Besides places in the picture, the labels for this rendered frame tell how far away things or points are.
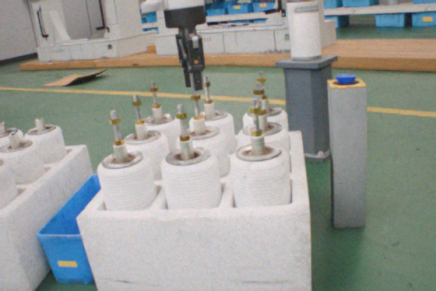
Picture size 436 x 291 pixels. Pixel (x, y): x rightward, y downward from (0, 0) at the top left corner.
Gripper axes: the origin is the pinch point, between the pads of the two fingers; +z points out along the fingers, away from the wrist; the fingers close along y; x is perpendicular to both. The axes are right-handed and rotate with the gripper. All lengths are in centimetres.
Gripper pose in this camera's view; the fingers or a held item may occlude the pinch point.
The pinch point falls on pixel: (193, 82)
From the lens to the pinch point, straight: 79.5
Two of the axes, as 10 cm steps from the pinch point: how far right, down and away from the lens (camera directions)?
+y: -2.6, -2.9, 9.2
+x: -9.6, 1.9, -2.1
